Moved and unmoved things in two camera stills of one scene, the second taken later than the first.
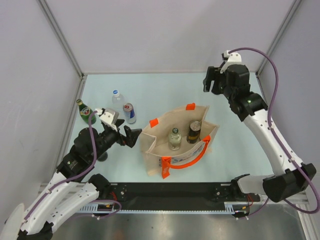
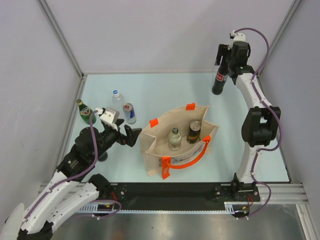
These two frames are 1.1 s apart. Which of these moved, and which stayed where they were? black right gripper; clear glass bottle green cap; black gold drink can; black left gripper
Moved: black right gripper
Stayed: black left gripper; clear glass bottle green cap; black gold drink can
